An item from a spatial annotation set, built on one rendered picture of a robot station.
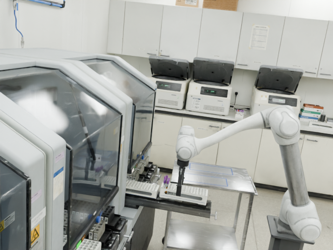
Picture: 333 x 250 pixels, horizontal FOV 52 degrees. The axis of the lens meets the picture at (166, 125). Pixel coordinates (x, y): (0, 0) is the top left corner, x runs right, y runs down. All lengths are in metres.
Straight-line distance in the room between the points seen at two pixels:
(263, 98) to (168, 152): 1.41
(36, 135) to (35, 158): 0.12
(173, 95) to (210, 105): 0.49
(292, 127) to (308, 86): 3.25
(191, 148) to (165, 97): 2.58
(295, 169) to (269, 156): 2.57
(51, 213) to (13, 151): 0.29
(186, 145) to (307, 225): 0.79
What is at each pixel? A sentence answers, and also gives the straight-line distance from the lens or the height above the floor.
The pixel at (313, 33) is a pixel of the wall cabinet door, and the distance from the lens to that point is 4.68.
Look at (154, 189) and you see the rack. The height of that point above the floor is 0.86.
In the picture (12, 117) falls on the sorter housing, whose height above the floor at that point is 1.51.
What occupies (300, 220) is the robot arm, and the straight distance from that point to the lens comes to 2.08.
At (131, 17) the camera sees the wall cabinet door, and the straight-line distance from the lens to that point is 4.74.
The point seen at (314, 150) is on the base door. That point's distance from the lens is 4.60.
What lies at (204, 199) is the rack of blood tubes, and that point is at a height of 0.87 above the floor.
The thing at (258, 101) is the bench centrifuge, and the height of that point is 1.15.
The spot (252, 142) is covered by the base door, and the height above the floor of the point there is 0.62.
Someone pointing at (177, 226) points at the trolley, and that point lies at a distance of 2.98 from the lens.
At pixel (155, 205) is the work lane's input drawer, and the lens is 2.19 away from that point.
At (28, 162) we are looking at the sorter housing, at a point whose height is 1.44.
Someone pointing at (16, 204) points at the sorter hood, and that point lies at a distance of 0.98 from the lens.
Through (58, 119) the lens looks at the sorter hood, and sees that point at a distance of 1.36.
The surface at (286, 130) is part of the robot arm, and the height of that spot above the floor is 1.41.
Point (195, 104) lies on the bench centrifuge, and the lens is 4.36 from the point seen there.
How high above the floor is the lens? 1.82
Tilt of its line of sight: 15 degrees down
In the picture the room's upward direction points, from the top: 6 degrees clockwise
